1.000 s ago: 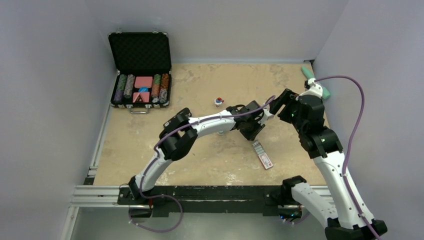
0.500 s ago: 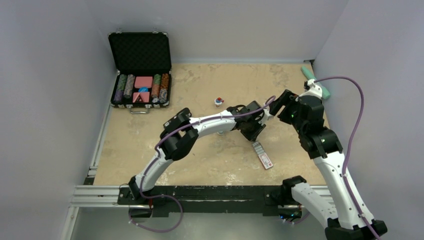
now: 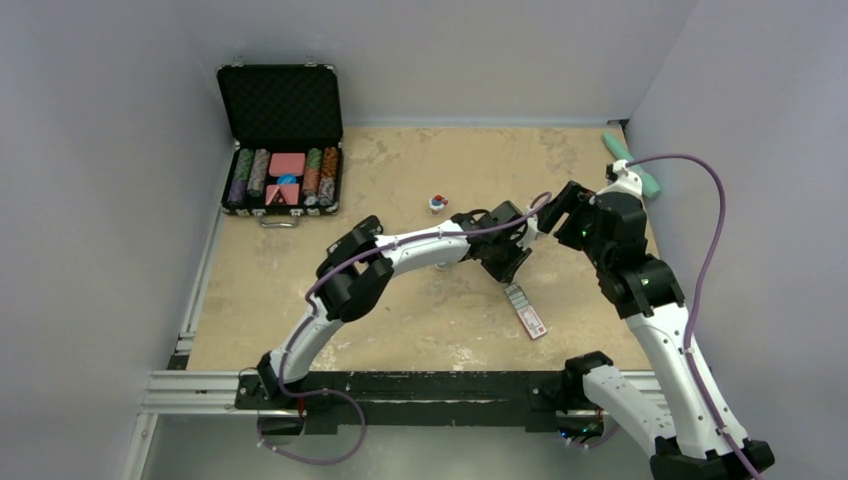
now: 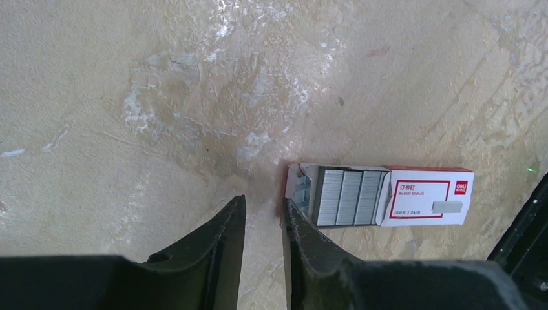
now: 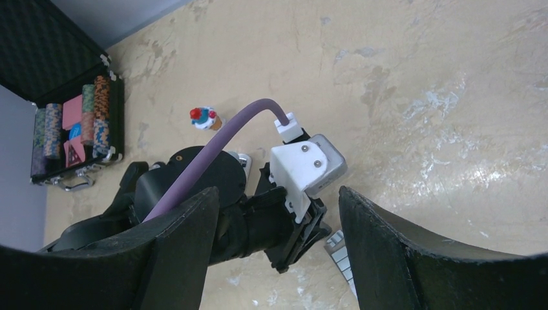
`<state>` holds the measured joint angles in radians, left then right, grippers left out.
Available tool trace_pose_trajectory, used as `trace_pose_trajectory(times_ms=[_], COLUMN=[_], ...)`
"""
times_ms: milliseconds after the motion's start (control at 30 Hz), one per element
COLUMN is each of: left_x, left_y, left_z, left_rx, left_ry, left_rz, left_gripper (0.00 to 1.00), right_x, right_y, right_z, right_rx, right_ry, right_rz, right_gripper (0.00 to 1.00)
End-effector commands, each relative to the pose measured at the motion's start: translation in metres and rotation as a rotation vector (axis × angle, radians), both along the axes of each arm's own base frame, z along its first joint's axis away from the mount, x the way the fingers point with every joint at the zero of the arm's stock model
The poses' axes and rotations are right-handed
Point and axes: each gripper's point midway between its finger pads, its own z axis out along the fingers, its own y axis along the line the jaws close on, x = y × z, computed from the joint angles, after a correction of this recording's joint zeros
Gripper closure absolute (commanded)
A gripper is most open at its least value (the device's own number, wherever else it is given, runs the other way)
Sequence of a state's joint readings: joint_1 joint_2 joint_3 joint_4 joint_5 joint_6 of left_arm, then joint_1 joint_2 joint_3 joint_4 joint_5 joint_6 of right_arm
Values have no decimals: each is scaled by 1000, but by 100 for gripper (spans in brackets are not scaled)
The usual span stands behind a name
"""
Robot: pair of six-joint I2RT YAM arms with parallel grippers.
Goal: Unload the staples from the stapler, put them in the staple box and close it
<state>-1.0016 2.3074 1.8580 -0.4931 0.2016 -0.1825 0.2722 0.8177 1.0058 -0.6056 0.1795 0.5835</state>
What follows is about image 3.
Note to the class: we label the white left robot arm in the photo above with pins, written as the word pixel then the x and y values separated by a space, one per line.
pixel 358 267

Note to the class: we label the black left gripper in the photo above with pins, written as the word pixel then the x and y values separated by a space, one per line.
pixel 507 272

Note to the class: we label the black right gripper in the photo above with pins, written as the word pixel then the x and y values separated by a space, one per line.
pixel 565 201

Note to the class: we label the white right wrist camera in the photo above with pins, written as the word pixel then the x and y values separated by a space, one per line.
pixel 622 179

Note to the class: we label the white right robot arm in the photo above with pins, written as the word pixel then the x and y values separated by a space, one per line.
pixel 696 436

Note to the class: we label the red white staple box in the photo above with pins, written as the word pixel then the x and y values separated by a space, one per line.
pixel 525 311

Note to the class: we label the blue dealer button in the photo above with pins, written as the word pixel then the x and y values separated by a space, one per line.
pixel 287 179

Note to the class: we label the pink playing card deck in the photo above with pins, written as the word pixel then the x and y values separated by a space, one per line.
pixel 283 163

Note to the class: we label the small cupcake toy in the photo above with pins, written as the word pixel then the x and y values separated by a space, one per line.
pixel 437 203

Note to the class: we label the mint green tube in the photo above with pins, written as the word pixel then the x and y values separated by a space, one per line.
pixel 650 187

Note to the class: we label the black poker chip case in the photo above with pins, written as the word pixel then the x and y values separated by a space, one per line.
pixel 281 108

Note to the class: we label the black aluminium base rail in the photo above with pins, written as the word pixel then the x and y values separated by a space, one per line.
pixel 424 401

